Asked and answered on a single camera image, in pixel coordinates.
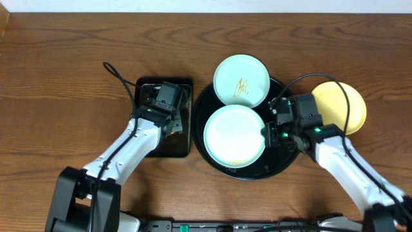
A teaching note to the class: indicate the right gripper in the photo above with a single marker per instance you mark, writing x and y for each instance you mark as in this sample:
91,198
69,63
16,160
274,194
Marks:
270,139

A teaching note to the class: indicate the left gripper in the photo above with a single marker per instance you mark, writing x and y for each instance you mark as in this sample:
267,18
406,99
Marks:
176,126

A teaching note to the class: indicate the light blue plate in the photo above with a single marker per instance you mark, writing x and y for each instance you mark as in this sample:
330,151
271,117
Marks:
241,79
232,136

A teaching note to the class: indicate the yellow plate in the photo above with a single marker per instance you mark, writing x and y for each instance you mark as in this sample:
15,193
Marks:
331,104

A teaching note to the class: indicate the light blue plate top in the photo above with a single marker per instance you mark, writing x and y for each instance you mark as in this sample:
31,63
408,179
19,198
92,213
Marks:
241,79

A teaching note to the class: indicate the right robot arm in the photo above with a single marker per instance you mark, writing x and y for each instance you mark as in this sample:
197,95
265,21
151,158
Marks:
383,205

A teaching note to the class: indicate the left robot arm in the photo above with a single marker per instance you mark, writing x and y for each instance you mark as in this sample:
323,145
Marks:
88,199

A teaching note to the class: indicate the black rectangular tray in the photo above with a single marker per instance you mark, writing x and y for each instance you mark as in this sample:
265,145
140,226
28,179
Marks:
176,145

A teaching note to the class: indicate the black round tray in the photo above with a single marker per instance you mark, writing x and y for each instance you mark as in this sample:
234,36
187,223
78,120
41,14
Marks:
272,161

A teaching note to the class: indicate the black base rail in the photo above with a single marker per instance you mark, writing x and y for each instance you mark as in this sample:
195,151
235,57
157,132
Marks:
169,226

